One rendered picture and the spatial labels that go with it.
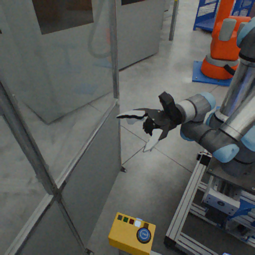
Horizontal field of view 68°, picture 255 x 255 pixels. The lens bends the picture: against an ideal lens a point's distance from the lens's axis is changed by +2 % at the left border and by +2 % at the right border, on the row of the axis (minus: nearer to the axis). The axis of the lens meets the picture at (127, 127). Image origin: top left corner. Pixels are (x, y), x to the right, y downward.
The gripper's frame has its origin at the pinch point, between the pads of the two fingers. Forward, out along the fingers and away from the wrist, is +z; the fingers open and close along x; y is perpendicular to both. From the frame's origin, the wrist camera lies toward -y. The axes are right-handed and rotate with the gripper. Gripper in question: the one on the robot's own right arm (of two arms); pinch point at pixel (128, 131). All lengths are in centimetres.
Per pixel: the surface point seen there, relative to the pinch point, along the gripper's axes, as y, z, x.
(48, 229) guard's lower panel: 63, 36, 8
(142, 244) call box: 35.6, 5.4, -23.3
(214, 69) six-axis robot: 146, -297, 148
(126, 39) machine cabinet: 126, -183, 283
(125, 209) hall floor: 149, -20, 16
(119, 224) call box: 37.0, 8.9, -13.1
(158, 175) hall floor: 151, -71, 29
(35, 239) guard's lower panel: 56, 41, 4
